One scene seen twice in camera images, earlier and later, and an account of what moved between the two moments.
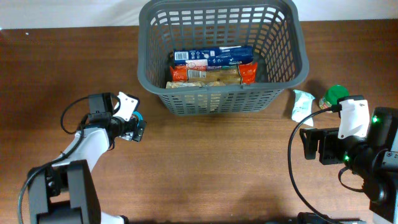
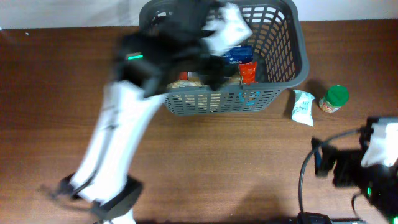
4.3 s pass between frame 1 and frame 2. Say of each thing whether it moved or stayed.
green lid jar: stayed
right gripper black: moved
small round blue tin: moved
